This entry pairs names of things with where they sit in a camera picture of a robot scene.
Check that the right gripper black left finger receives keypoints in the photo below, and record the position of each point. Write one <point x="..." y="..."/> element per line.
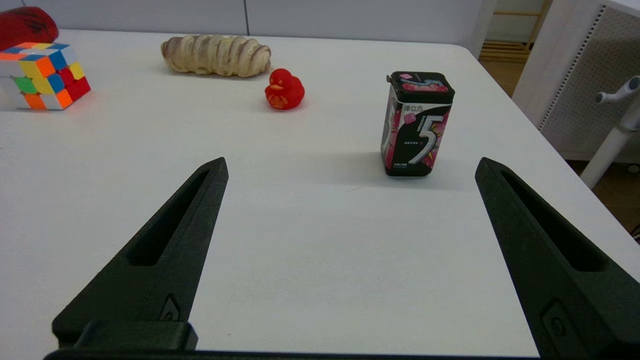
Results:
<point x="165" y="260"/>

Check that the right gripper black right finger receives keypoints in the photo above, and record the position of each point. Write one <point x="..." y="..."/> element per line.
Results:
<point x="565" y="290"/>

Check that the red soda can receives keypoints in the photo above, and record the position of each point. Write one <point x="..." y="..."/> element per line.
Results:
<point x="25" y="27"/>

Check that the white side desk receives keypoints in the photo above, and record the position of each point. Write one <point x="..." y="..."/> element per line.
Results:
<point x="606" y="149"/>

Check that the striped bread loaf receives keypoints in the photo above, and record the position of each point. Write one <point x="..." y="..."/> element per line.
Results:
<point x="215" y="55"/>

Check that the white pegboard panel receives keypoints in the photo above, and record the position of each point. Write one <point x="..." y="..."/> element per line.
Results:
<point x="575" y="75"/>

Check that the black pink gum box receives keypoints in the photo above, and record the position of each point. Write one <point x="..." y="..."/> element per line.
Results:
<point x="417" y="130"/>

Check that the multicoloured puzzle cube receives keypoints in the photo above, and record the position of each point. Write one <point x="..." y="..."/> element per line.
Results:
<point x="47" y="75"/>

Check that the wooden shelf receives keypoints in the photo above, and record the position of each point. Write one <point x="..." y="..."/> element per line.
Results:
<point x="500" y="50"/>

